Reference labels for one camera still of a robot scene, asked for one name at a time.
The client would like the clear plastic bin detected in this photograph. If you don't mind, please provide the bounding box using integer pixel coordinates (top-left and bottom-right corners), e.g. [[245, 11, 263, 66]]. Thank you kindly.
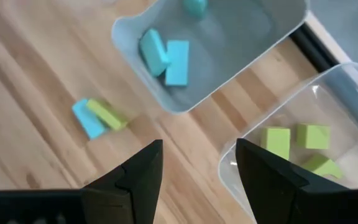
[[218, 61, 358, 224], [110, 0, 310, 114]]

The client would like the green rectangular block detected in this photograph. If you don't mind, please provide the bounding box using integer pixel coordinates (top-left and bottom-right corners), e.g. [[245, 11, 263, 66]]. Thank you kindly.
[[85, 98, 129, 132], [260, 126, 291, 161], [301, 152, 344, 180]]

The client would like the middle clear plastic bin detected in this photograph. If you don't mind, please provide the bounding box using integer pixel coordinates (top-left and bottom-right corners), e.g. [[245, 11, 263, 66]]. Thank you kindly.
[[110, 0, 310, 114]]

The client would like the green cube block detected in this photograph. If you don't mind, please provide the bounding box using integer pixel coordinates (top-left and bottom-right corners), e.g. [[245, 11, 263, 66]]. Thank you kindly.
[[296, 123, 332, 150]]

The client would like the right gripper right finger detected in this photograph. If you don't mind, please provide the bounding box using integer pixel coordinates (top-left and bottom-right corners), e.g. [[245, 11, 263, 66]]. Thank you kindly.
[[235, 139, 354, 224]]

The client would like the black aluminium table frame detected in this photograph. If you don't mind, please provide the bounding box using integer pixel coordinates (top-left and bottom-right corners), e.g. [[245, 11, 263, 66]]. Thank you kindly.
[[289, 21, 341, 74]]

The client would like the teal rectangular block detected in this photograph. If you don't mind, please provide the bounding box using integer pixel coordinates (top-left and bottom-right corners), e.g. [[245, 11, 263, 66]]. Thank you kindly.
[[164, 39, 190, 87], [138, 27, 171, 78], [71, 98, 108, 141]]

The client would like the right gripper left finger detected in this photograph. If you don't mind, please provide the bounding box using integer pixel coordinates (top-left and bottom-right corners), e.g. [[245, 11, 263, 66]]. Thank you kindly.
[[82, 139, 163, 224]]

